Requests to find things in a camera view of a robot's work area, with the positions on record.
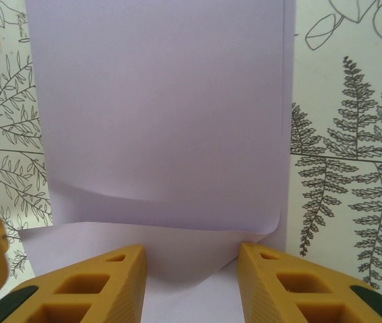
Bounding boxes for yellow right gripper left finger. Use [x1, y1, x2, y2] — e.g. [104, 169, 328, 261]
[0, 244, 148, 323]

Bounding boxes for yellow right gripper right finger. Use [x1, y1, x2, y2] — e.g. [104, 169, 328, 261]
[236, 242, 379, 323]

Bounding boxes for lilac cloth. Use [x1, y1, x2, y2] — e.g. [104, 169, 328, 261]
[18, 0, 295, 323]

